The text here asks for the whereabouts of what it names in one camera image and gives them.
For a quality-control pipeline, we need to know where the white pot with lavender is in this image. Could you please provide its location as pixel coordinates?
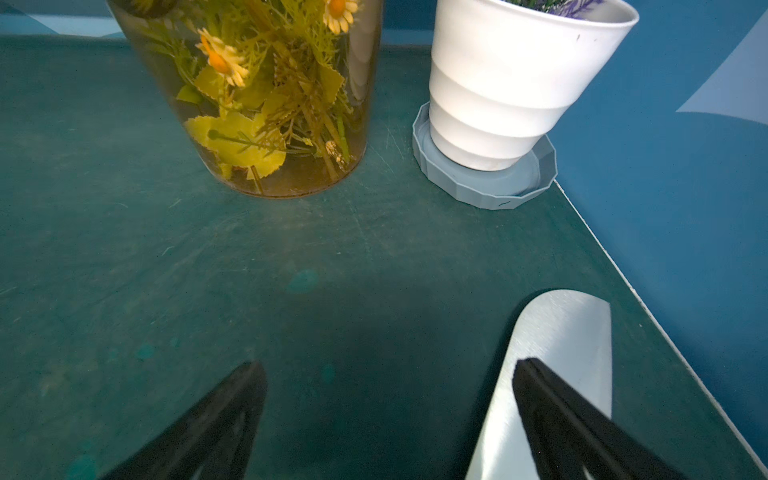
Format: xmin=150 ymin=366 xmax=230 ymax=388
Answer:
xmin=429 ymin=1 xmax=639 ymax=171

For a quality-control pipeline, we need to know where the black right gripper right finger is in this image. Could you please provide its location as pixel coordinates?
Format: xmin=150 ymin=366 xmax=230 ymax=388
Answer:
xmin=512 ymin=358 xmax=684 ymax=479

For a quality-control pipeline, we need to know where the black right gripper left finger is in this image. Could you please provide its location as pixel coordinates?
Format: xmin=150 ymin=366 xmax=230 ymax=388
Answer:
xmin=103 ymin=361 xmax=268 ymax=479

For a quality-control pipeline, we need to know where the glass vase with artificial flowers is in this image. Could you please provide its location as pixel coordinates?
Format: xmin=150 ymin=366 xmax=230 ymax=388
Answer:
xmin=108 ymin=0 xmax=383 ymax=199

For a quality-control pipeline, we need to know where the grey plastic pot saucer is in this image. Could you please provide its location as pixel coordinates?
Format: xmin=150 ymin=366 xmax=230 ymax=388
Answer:
xmin=412 ymin=102 xmax=558 ymax=210

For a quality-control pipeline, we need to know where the steel cleaver knife black handle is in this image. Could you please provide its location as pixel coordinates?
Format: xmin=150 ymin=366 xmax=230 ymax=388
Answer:
xmin=465 ymin=289 xmax=613 ymax=480

